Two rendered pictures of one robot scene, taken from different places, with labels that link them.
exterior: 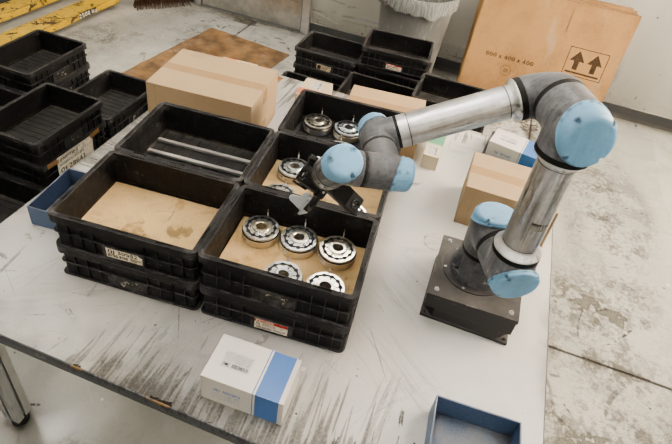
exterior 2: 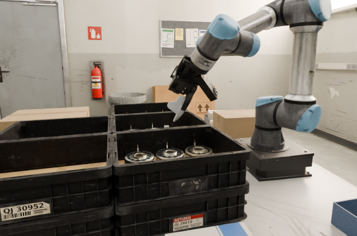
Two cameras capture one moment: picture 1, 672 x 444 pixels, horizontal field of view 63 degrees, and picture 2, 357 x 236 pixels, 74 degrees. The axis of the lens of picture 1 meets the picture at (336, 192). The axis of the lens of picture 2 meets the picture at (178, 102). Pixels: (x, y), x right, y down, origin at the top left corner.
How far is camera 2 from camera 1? 0.87 m
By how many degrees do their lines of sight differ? 36
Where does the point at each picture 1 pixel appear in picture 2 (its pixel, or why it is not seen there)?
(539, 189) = (307, 47)
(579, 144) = (323, 5)
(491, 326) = (300, 166)
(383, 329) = (251, 195)
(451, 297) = (273, 156)
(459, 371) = (312, 196)
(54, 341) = not seen: outside the picture
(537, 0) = not seen: hidden behind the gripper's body
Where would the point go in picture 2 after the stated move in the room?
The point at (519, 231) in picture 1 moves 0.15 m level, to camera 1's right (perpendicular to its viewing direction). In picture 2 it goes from (304, 80) to (329, 79)
